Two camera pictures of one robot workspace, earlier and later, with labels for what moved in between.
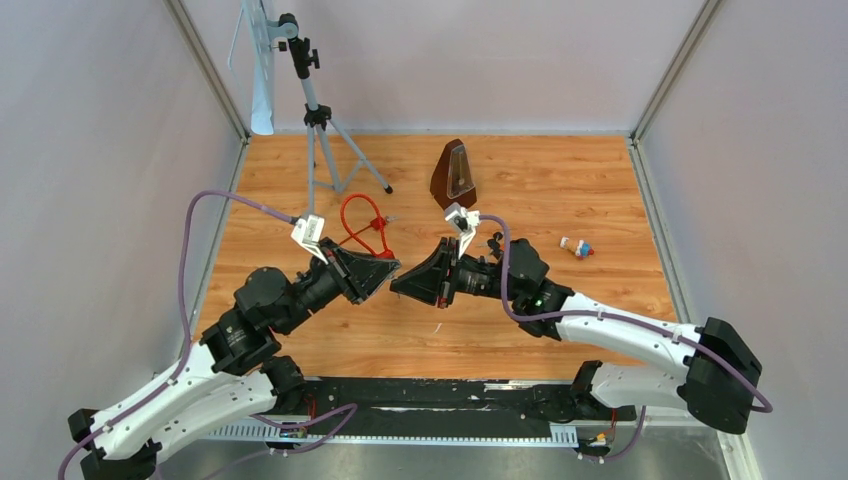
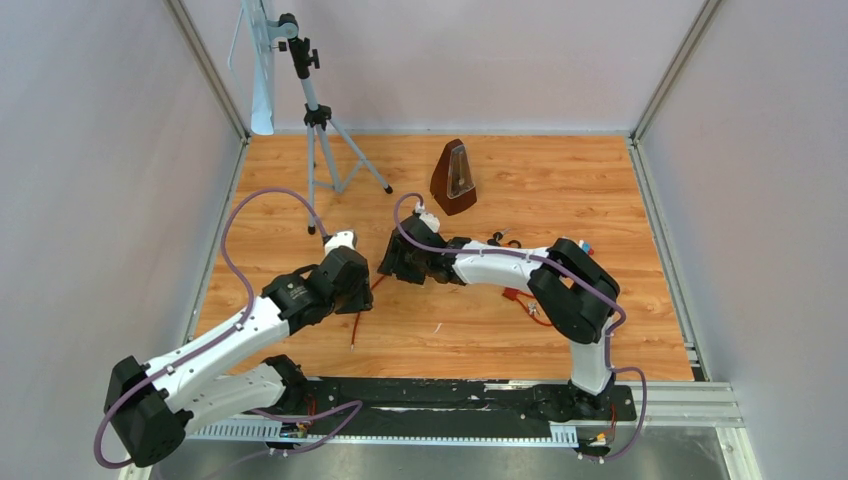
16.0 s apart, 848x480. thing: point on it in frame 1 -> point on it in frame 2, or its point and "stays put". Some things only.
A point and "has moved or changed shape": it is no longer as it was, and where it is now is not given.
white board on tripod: [259, 44] stays put
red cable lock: [386, 252] has moved or changed shape
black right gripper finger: [423, 285] -> [394, 260]
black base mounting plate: [442, 407] stays put
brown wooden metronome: [452, 181] stays put
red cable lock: [376, 224] -> [352, 348]
